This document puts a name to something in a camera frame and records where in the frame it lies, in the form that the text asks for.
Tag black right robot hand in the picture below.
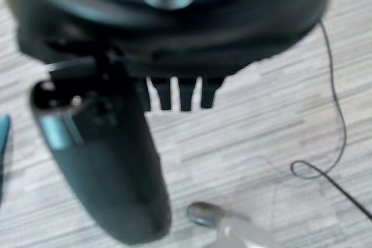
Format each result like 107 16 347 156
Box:
0 0 342 246

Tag teal cushion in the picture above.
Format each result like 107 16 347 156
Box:
0 114 12 199

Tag silver robot leg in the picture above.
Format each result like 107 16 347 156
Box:
185 201 276 248

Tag thin black cable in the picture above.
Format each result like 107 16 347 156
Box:
290 18 372 220

